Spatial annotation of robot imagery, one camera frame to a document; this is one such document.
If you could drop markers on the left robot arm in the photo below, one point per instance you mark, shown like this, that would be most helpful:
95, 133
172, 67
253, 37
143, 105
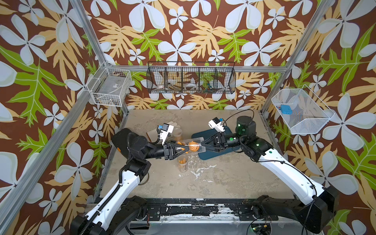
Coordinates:
111, 215

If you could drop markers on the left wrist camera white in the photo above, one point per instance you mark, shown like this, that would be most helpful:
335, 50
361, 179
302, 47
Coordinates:
163, 131

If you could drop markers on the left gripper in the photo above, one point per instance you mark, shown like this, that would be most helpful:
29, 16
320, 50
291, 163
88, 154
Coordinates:
169, 150

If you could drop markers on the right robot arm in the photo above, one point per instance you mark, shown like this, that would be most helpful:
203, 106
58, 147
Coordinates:
314, 206

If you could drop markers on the clear cookie jar front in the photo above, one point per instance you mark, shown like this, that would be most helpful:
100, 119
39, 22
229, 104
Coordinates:
183, 163

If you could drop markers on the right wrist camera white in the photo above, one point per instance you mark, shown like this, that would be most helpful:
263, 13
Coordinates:
216, 124

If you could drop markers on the black hard case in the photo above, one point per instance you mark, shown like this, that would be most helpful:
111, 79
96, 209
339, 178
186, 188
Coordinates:
123, 141

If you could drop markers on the black wire basket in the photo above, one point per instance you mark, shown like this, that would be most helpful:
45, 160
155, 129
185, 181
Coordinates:
191, 77

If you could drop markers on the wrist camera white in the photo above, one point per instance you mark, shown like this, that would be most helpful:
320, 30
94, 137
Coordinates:
163, 131
216, 124

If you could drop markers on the white wire basket left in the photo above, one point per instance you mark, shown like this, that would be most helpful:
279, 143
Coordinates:
109, 85

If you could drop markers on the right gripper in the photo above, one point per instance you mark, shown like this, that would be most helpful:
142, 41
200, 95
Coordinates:
223, 143

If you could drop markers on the white work glove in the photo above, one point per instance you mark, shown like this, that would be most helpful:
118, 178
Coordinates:
152, 135

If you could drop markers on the white mesh basket right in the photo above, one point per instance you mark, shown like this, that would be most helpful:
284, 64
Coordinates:
310, 112

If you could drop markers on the clear cookie jar back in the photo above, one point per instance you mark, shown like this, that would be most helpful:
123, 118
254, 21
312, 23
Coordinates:
177, 134

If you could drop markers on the blue object in basket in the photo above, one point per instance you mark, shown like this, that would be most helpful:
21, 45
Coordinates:
286, 110

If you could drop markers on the clear cookie jar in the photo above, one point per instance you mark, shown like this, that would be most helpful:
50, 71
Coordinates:
195, 144
183, 163
177, 134

